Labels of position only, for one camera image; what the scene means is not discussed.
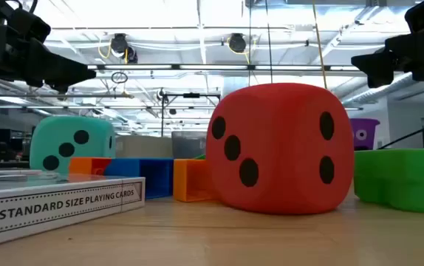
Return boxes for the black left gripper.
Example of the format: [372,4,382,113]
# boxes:
[0,21,97,93]

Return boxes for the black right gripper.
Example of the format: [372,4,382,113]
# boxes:
[351,27,424,89]

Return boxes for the small orange toy block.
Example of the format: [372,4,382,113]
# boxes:
[68,157,112,176]

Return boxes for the large green toy block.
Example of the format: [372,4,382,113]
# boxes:
[352,148,424,214]

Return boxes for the large blue toy block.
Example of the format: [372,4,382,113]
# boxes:
[103,157,174,200]

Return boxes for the red foam die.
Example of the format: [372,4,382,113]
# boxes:
[205,82,355,216]

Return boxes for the playing cards box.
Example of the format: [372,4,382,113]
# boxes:
[0,168,146,250]

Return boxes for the purple monster face bucket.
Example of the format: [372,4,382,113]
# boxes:
[349,117,381,151]

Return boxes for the teal foam die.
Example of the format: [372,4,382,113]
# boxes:
[29,115,117,174]

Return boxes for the thin black rod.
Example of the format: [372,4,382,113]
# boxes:
[377,115,424,151]

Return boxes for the white plastic bin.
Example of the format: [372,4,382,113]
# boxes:
[114,134,174,160]

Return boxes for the clear grey plastic bin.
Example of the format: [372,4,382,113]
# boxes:
[171,131,208,160]

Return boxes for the orange hollow toy block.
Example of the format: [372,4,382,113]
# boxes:
[173,158,219,203]

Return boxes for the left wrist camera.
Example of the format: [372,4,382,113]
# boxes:
[8,7,52,44]

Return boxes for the hanging black ring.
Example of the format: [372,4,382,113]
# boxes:
[110,71,129,84]

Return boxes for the yellow cable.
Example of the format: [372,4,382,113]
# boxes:
[310,0,328,89]

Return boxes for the thin black hanging cable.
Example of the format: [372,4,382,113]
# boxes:
[264,0,274,84]

